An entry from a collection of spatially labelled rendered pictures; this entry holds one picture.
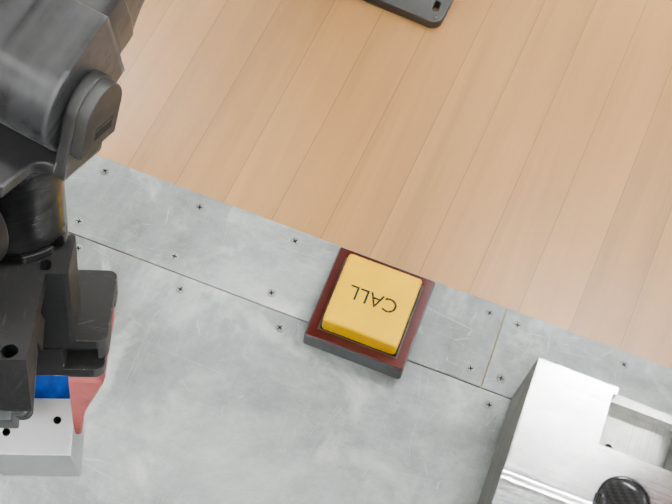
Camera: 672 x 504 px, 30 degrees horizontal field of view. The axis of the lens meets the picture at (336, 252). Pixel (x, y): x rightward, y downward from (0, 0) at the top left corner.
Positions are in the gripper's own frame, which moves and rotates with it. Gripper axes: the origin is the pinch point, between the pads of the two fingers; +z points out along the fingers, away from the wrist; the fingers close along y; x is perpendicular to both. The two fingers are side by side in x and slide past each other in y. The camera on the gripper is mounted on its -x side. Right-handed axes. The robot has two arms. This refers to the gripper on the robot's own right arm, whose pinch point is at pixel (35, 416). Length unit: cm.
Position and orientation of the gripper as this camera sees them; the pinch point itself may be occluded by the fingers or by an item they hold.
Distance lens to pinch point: 80.7
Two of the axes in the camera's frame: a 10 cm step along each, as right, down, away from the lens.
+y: 10.0, 0.3, 0.7
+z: -0.6, 8.0, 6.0
